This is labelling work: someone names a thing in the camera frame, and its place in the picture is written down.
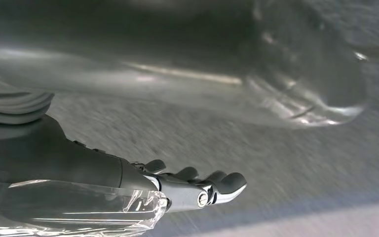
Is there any stainless steel workbench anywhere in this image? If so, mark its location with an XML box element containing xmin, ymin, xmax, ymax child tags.
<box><xmin>0</xmin><ymin>0</ymin><xmax>368</xmax><ymax>129</ymax></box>

